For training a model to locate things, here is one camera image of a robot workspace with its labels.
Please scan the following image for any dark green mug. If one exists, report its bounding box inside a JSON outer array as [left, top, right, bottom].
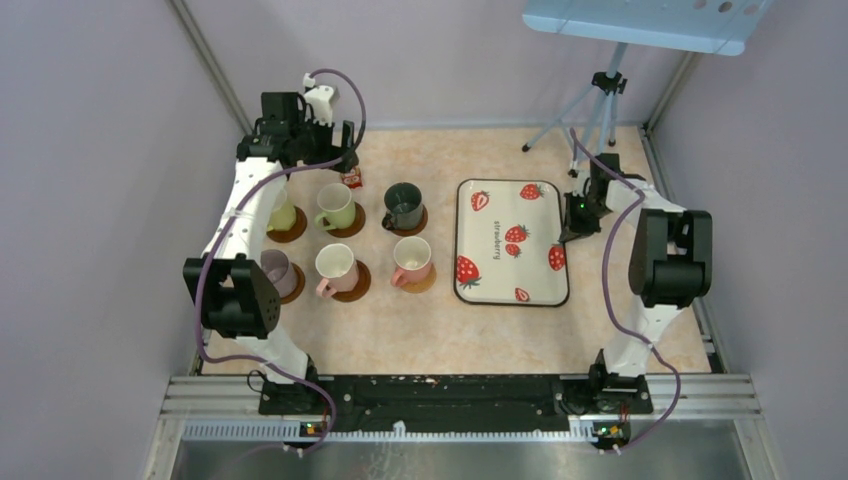
[[382, 182, 424, 231]]

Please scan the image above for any dark brown wooden coaster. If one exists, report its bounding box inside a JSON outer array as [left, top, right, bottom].
[[389, 207, 429, 237]]

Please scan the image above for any light blue panel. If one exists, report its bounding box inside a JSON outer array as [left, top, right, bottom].
[[522, 0, 773, 56]]

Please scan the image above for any red snack packet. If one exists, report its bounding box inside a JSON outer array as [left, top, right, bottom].
[[340, 166, 363, 190]]

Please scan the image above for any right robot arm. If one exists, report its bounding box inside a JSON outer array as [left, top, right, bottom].
[[559, 154, 713, 412]]

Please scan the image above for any woven rattan coaster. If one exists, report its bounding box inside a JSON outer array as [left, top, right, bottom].
[[400, 264, 437, 294]]

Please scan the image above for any light blue tripod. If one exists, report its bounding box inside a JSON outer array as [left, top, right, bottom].
[[521, 42, 629, 154]]

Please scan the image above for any pale pink mug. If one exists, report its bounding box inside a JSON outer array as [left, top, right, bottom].
[[314, 243, 359, 298]]

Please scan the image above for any yellow-green mug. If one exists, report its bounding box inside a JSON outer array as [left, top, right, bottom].
[[266, 189, 297, 232]]

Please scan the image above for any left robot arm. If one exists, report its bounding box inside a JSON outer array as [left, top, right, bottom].
[[182, 86, 364, 414]]

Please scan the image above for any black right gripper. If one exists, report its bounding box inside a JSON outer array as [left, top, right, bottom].
[[562, 192, 614, 244]]

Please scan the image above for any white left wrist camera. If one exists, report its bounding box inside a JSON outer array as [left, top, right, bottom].
[[302, 73, 340, 126]]

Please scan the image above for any white strawberry tray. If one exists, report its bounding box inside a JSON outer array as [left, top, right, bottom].
[[454, 179, 570, 307]]

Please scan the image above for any light green mug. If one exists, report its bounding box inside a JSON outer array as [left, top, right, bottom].
[[314, 183, 356, 231]]

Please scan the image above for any dark brown round coaster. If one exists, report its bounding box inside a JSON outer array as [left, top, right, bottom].
[[327, 202, 366, 238]]

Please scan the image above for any purple mug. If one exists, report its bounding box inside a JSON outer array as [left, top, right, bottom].
[[260, 249, 299, 298]]

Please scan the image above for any brown wooden round coaster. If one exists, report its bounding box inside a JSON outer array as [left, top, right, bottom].
[[266, 207, 308, 244]]

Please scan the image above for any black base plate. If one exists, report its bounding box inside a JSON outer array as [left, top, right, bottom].
[[258, 374, 654, 433]]

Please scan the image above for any aluminium frame rail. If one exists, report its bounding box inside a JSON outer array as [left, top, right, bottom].
[[144, 374, 788, 479]]

